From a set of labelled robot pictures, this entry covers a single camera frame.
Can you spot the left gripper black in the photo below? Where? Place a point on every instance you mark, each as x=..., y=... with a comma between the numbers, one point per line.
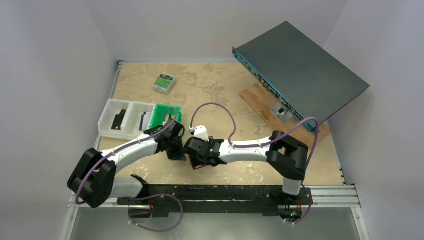
x=177, y=153

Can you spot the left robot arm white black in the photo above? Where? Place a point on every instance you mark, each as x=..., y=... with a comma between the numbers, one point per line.
x=94, y=178

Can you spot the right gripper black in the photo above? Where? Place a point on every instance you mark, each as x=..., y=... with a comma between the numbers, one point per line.
x=197, y=160

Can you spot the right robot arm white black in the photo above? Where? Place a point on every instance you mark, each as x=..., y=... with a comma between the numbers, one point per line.
x=287, y=155

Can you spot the black part in bin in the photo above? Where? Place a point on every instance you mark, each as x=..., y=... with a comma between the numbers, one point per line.
x=118, y=120

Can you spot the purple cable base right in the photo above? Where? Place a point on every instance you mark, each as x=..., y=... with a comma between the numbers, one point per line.
x=304, y=215

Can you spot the white plastic bin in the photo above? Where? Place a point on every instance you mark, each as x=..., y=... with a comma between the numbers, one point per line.
x=125, y=120

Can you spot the metal bracket with knob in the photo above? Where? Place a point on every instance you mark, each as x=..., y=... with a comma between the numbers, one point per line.
x=281, y=113

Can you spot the small green labelled box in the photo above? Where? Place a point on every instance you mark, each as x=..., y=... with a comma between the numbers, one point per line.
x=164, y=83

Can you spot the red card holder wallet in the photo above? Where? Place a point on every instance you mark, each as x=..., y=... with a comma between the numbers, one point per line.
x=196, y=164

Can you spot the green plastic bin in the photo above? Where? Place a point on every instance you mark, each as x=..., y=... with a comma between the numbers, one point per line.
x=162, y=110

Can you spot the wooden board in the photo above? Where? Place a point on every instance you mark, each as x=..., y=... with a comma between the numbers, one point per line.
x=261, y=101

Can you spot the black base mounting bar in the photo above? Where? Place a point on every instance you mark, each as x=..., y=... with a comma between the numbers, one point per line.
x=146, y=199

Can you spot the white card with black stripe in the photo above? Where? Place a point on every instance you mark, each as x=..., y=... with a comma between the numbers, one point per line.
x=144, y=121

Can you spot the dark network switch box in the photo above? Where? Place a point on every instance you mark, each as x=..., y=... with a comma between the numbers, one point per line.
x=303, y=77

